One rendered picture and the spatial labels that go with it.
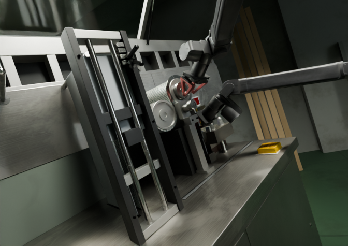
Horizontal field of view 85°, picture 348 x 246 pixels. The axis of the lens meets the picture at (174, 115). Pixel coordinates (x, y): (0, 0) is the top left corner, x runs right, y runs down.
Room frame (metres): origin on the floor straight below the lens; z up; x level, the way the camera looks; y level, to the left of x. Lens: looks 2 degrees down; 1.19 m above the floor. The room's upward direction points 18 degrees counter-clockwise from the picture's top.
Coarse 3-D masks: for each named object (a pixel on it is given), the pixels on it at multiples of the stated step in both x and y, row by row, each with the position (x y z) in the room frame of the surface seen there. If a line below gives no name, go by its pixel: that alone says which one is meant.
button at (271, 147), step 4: (264, 144) 0.79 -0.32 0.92; (268, 144) 0.77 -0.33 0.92; (272, 144) 0.75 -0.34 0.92; (276, 144) 0.74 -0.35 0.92; (280, 144) 0.76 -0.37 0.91; (260, 148) 0.76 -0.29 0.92; (264, 148) 0.75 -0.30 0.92; (268, 148) 0.73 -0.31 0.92; (272, 148) 0.72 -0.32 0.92; (276, 148) 0.72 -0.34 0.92; (260, 152) 0.76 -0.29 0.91; (264, 152) 0.75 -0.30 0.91; (268, 152) 0.74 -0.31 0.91; (272, 152) 0.72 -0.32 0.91; (276, 152) 0.72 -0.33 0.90
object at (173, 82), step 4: (172, 80) 0.81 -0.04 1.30; (176, 80) 0.82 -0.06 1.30; (180, 80) 0.84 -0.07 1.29; (172, 84) 0.80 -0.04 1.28; (172, 88) 0.80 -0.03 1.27; (172, 92) 0.79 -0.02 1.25; (172, 96) 0.79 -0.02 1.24; (188, 96) 0.85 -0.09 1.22; (176, 100) 0.79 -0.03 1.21; (180, 100) 0.81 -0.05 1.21
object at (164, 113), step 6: (156, 102) 0.73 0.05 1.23; (162, 102) 0.75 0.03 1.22; (168, 102) 0.77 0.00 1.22; (156, 108) 0.73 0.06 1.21; (162, 108) 0.75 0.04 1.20; (168, 108) 0.77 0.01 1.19; (174, 108) 0.78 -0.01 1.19; (156, 114) 0.73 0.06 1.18; (162, 114) 0.74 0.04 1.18; (168, 114) 0.76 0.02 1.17; (174, 114) 0.78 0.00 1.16; (156, 120) 0.72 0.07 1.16; (162, 120) 0.74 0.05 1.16; (168, 120) 0.76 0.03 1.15; (174, 120) 0.77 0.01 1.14; (162, 126) 0.73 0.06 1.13; (168, 126) 0.75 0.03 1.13
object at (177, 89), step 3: (177, 84) 0.79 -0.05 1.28; (180, 84) 0.81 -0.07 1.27; (174, 87) 0.80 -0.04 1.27; (177, 87) 0.79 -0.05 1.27; (180, 87) 0.80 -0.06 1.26; (186, 87) 0.83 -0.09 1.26; (174, 90) 0.80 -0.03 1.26; (177, 90) 0.79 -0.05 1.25; (180, 90) 0.80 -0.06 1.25; (186, 90) 0.82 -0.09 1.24; (177, 93) 0.79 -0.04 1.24; (180, 93) 0.80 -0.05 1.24; (177, 96) 0.80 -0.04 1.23; (180, 96) 0.79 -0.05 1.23; (183, 96) 0.80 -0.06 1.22; (186, 96) 0.82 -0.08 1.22
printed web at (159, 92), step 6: (162, 84) 0.84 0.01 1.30; (150, 90) 0.92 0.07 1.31; (156, 90) 0.85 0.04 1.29; (162, 90) 0.82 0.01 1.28; (150, 96) 0.88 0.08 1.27; (156, 96) 0.85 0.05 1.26; (162, 96) 0.82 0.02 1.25; (150, 102) 0.89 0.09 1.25; (174, 126) 0.77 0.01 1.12; (114, 144) 0.65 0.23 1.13; (120, 150) 0.63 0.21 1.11; (120, 156) 0.64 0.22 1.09; (126, 168) 0.63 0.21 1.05; (132, 186) 0.63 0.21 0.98; (132, 192) 0.64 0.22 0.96; (138, 204) 0.63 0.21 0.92
